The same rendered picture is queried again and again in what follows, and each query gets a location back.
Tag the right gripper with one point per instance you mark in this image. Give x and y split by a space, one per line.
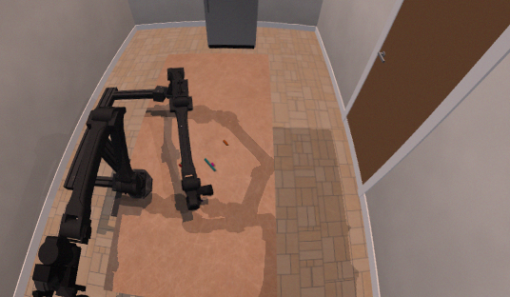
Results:
60 291

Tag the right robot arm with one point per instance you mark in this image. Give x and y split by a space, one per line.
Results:
59 251

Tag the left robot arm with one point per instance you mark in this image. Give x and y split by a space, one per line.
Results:
178 88

